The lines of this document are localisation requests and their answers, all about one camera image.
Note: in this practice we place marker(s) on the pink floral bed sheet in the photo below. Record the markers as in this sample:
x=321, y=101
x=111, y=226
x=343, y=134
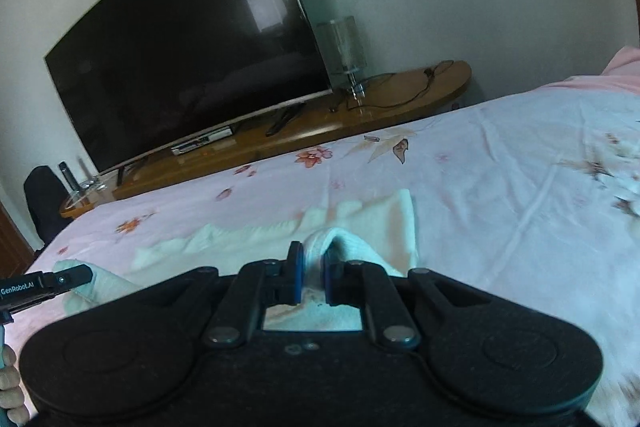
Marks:
x=500, y=167

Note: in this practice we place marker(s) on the black flat screen television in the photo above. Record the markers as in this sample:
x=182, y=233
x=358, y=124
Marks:
x=185, y=47

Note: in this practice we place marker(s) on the brown wooden furniture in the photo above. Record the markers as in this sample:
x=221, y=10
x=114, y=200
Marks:
x=12, y=242

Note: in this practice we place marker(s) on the white knit sweater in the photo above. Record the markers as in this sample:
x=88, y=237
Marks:
x=370, y=232

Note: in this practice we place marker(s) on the black chair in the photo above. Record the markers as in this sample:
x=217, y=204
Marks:
x=45, y=207

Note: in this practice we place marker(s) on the glass table lamp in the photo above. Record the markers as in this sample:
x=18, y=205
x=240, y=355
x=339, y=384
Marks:
x=345, y=44

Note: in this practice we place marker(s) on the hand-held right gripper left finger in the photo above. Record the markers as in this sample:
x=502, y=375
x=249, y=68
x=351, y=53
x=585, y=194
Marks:
x=295, y=274

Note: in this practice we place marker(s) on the dark remote control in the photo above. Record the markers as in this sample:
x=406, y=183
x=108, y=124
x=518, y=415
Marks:
x=66, y=177

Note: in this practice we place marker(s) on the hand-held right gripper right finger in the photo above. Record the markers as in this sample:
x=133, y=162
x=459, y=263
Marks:
x=330, y=279

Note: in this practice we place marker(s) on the wooden television cabinet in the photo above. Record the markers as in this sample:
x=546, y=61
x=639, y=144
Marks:
x=390, y=92

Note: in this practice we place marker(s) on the silver set-top box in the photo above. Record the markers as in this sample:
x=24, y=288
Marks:
x=202, y=141

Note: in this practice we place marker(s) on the person's left hand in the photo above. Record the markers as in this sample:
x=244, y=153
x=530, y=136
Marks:
x=11, y=387

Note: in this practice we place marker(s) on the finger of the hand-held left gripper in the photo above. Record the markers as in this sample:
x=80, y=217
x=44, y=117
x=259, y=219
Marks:
x=70, y=279

